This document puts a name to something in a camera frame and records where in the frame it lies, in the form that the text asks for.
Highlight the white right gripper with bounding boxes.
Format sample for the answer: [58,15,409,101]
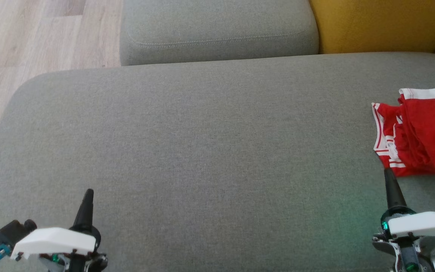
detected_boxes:
[379,168,435,239]

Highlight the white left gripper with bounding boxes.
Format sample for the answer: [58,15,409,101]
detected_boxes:
[10,189,102,262]

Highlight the red mesh shorts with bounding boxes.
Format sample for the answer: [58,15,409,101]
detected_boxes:
[393,85,435,175]

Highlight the red basketball jersey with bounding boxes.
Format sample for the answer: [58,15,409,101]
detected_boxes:
[371,102,435,178]

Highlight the grey sofa seat cushion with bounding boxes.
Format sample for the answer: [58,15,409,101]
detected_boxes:
[0,52,435,272]

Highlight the large yellow sofa cushion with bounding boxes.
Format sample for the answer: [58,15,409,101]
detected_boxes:
[309,0,435,55]

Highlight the grey sofa back cushion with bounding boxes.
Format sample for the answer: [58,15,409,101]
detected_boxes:
[119,0,320,67]

